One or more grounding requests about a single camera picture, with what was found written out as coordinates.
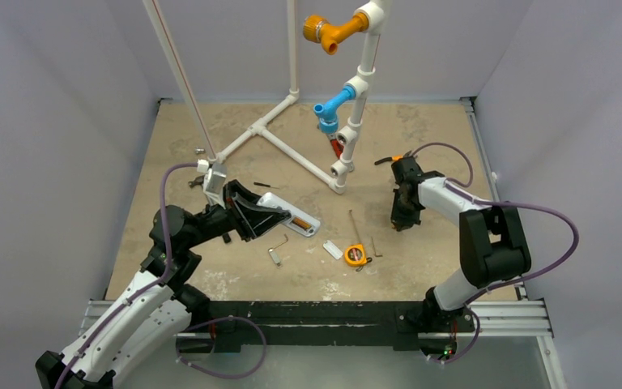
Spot blue pipe fitting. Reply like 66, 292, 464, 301
313, 85, 356, 135

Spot white remote control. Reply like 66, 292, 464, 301
256, 192, 321, 237

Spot orange handled pliers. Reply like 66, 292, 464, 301
373, 151, 412, 166

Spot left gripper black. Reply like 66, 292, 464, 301
182, 180, 290, 250

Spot small brown allen key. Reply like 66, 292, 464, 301
370, 237, 383, 258

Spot small black screwdriver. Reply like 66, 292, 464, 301
253, 182, 280, 190

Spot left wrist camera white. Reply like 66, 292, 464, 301
197, 159, 227, 207

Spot white PVC pipe frame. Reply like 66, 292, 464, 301
143, 1, 392, 194

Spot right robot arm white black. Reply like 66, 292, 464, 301
390, 156, 531, 331

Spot small hammer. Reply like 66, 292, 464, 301
188, 176, 205, 188

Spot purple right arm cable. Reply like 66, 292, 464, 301
410, 142, 581, 366

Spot yellow tape measure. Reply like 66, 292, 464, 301
343, 244, 373, 271

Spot orange pipe fitting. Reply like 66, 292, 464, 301
302, 12, 369, 55

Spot orange AAA battery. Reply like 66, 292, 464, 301
292, 217, 313, 232

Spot white battery cover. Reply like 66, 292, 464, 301
322, 240, 344, 260

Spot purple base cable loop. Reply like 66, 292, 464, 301
175, 317, 268, 381

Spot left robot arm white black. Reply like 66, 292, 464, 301
36, 180, 317, 388

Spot silver allen key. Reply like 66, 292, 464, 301
267, 234, 289, 268

